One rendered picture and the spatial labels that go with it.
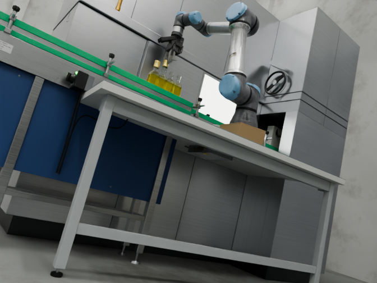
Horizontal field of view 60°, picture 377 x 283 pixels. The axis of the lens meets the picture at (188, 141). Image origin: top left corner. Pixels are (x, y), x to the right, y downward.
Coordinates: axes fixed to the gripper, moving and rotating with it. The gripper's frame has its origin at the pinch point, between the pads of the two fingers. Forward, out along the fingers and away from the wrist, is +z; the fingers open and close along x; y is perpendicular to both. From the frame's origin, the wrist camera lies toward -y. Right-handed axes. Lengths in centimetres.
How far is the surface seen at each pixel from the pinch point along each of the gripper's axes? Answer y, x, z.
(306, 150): 123, -24, 20
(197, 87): 35.6, 11.5, 0.2
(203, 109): 45.8, 11.7, 13.4
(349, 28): 355, 99, -252
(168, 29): 2.4, 14.9, -28.9
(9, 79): -78, -13, 48
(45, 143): -56, -13, 71
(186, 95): 28.1, 11.6, 9.3
